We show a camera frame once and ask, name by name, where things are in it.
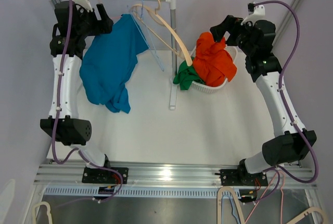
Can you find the beige hanger bottom centre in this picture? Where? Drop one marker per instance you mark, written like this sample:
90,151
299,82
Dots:
236,211

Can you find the blue t shirt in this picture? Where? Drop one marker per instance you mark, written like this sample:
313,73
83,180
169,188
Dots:
109,62

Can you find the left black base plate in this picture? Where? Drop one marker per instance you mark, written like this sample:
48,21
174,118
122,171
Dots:
93,175

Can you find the aluminium rail frame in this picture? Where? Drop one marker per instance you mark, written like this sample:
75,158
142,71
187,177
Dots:
140,174

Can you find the white slotted cable duct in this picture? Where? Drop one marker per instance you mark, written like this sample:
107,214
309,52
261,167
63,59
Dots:
98,191

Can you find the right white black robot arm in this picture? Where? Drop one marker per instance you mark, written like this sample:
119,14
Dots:
292,141

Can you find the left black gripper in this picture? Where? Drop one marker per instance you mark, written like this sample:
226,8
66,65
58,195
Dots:
104,25

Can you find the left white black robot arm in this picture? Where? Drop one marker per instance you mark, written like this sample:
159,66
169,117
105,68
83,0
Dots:
75,23

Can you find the white plastic laundry basket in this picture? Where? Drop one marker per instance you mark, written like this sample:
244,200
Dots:
209,89

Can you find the green t shirt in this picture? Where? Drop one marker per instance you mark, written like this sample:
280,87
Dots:
186,76

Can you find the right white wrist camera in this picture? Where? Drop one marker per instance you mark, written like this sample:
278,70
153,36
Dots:
255,13

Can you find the light blue plastic hanger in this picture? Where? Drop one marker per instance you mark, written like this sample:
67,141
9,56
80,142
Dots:
145,32

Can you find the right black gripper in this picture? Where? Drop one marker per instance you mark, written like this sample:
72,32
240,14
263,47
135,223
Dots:
219,31

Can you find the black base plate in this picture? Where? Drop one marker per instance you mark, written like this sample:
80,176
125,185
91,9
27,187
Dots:
236,177
93,175

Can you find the beige plastic hanger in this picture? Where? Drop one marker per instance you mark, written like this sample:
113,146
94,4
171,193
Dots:
153,13

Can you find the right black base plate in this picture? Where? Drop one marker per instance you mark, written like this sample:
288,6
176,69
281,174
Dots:
236,177

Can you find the beige hanger bottom right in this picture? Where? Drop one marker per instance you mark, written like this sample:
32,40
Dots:
308,212

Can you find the orange t shirt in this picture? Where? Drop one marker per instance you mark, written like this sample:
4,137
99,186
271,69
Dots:
212,62

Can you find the pink hanger bottom right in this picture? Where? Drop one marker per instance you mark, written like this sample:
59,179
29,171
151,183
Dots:
279,173

